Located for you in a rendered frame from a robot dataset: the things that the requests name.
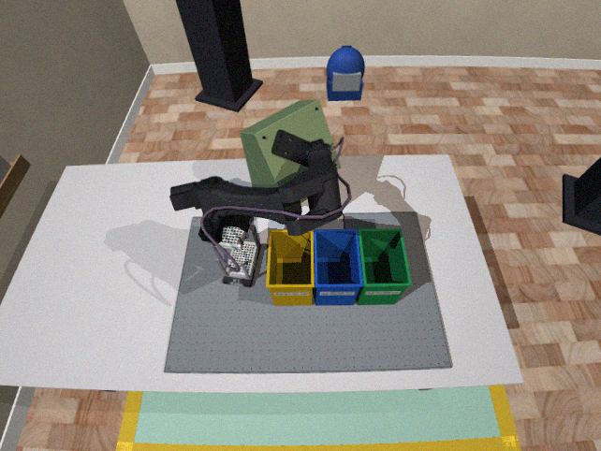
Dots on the yellow bin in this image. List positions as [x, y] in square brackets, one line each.
[290, 270]

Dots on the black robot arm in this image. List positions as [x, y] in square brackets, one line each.
[319, 184]

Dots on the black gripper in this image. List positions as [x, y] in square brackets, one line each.
[240, 221]

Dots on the blue open bin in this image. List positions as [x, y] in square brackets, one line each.
[337, 264]

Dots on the green bin with label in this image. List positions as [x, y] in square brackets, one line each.
[385, 263]

